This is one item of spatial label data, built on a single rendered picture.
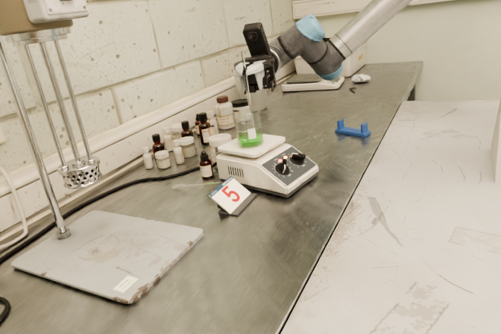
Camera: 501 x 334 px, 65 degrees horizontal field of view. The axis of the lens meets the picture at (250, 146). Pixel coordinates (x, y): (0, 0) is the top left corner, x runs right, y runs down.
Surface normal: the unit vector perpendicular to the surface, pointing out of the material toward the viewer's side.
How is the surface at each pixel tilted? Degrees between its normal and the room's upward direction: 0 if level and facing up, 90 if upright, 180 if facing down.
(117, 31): 90
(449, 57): 90
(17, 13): 90
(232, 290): 0
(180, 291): 0
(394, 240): 0
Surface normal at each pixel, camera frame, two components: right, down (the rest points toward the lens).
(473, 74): -0.46, 0.36
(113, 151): 0.88, 0.04
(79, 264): -0.14, -0.93
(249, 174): -0.63, 0.34
